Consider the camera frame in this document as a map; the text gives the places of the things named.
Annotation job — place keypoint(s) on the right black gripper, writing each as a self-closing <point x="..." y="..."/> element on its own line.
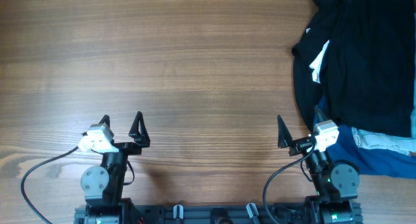
<point x="302" y="145"/>

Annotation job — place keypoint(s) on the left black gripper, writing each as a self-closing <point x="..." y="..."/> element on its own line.
<point x="141" y="137"/>

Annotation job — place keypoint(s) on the black shorts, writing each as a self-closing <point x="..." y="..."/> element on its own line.
<point x="370" y="66"/>

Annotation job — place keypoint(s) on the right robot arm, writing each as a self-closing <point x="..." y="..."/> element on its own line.
<point x="336" y="182"/>

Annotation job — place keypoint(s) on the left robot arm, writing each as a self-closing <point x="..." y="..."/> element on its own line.
<point x="103" y="184"/>

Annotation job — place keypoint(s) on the light blue denim shorts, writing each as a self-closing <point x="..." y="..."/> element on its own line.
<point x="373" y="140"/>

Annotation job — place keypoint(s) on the white garment in pile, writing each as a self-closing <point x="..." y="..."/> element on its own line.
<point x="317" y="63"/>

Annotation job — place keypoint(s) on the blue garment in pile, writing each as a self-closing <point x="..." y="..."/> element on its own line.
<point x="372" y="161"/>

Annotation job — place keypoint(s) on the black garment in pile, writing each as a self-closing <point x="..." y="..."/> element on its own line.
<point x="307" y="92"/>

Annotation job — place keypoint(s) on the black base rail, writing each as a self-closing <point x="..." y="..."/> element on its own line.
<point x="221" y="214"/>

